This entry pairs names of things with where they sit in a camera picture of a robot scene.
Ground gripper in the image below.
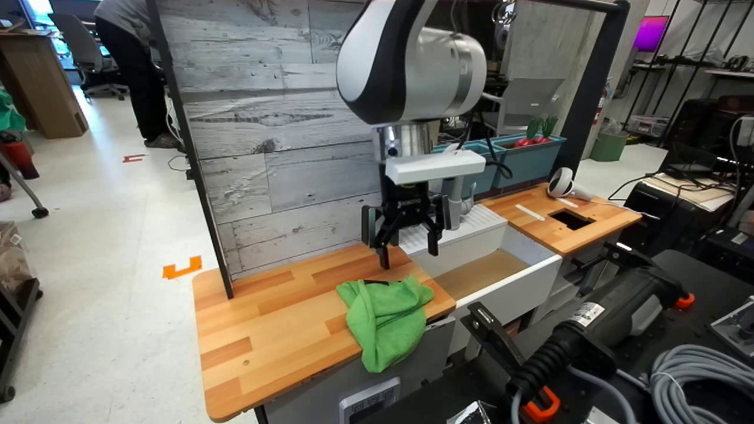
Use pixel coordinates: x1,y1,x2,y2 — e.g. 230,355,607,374
361,175,452,271

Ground green towel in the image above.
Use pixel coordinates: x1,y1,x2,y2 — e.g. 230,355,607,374
336,274,435,374

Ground grey tap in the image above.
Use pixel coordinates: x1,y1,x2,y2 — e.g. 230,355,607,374
441,175,479,231

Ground white sink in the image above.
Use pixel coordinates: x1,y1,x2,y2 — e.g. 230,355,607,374
399,203,564,332

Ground black clamp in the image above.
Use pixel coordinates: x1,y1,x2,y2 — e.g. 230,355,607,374
459,301,526,379
570,240,652,290

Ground teal planter box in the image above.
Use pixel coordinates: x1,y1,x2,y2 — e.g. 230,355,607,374
432,134,567,196

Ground toy kitchen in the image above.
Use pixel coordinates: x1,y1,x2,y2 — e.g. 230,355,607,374
146,0,644,424

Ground red toy radishes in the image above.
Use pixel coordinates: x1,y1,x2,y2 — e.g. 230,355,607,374
514,114,559,148

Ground white hand controller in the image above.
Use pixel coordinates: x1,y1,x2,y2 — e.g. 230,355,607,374
547,167,597,203

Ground grey chair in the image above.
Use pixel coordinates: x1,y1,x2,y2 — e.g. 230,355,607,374
482,77,566,137

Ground green bin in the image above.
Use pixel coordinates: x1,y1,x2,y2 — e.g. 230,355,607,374
590,130,630,163

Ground fire extinguisher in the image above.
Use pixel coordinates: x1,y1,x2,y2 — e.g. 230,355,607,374
593,81,609,126

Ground black computer case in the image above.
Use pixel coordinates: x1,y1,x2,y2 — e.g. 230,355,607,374
620,180,716,256

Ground monitor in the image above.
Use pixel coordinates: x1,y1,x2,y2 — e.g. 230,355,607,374
633,15,670,53

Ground person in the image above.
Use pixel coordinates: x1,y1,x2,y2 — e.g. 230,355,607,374
93,0,181,150

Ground office chair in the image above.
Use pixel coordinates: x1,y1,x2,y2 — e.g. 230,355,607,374
49,13,128,101

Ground wooden desk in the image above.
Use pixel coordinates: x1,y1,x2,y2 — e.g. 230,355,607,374
0,26,90,140

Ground black cart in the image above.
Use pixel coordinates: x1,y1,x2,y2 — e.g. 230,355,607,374
0,278,44,405

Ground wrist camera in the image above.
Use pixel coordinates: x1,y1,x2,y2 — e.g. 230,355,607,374
384,149,487,186

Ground black ribbed cable plug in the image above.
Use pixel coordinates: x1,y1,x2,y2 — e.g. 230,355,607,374
507,265,696,424

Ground coil of grey cable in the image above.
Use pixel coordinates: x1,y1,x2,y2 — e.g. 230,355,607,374
647,344,754,424

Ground black wire shelf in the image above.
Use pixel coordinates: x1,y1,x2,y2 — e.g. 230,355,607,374
623,0,754,148

